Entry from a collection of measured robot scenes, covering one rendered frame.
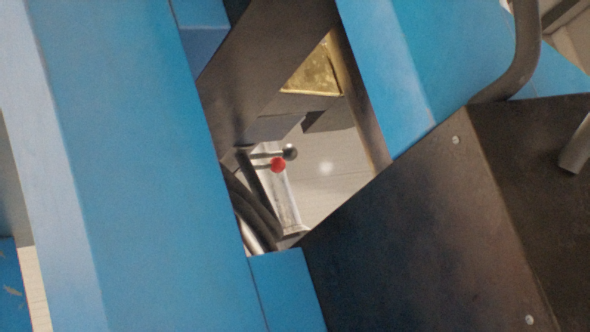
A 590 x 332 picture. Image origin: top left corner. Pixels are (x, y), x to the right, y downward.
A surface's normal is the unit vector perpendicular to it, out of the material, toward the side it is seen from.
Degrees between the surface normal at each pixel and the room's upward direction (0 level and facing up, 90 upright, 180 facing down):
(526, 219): 90
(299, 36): 180
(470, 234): 90
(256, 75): 180
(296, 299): 90
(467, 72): 90
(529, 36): 98
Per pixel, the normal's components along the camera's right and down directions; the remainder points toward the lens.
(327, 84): 0.63, -0.42
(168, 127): 0.43, -0.41
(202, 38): 0.29, 0.91
